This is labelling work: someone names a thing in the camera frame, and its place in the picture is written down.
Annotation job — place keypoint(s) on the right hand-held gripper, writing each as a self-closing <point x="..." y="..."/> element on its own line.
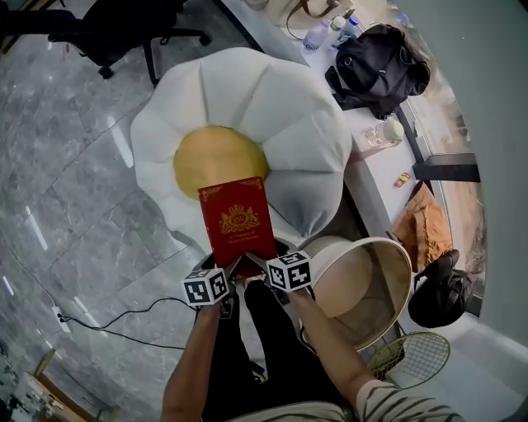
<point x="290" y="272"/>

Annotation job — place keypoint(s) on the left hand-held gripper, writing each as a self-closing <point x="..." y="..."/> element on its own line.
<point x="204" y="288"/>

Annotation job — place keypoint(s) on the red book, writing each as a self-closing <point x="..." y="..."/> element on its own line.
<point x="237" y="222"/>

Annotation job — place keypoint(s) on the white flower-shaped beanbag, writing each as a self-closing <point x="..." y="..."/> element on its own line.
<point x="247" y="95"/>

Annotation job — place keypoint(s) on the person's left forearm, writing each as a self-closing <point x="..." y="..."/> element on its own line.
<point x="189" y="362"/>

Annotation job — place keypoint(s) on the person's right forearm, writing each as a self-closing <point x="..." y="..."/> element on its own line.
<point x="330" y="342"/>

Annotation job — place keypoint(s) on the round beige side table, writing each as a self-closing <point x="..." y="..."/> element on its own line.
<point x="371" y="280"/>

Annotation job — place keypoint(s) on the person's black trousers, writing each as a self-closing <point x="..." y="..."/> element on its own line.
<point x="280" y="350"/>

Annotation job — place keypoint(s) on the white window ledge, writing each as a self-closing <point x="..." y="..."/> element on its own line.
<point x="379" y="165"/>

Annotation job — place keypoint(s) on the small orange bottle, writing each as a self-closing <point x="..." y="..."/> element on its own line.
<point x="403" y="180"/>

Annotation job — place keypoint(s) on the orange cloth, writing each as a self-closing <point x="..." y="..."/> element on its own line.
<point x="425" y="231"/>

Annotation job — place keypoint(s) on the clear bottle pale green lid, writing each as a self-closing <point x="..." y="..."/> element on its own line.
<point x="385" y="132"/>

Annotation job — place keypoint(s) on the white power strip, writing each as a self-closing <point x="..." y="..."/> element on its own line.
<point x="62" y="319"/>

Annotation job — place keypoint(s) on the black backpack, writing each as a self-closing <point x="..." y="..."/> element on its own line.
<point x="441" y="292"/>

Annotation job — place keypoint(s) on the person's striped shirt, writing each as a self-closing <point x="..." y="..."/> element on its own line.
<point x="392" y="404"/>

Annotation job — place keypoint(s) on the black bag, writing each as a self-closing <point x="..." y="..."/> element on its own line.
<point x="379" y="66"/>

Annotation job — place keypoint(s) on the clear water bottle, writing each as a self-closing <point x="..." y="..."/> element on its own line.
<point x="317" y="36"/>
<point x="346" y="31"/>

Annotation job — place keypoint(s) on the beige tote bag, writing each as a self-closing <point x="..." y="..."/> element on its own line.
<point x="309" y="12"/>

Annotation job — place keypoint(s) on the grey roller blind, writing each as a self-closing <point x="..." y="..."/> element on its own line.
<point x="495" y="123"/>

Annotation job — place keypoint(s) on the black office chair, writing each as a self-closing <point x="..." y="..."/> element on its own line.
<point x="107" y="24"/>

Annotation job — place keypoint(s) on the black window post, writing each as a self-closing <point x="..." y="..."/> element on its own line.
<point x="445" y="168"/>

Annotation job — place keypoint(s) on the light wooden frame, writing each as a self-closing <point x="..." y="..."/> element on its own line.
<point x="62" y="391"/>

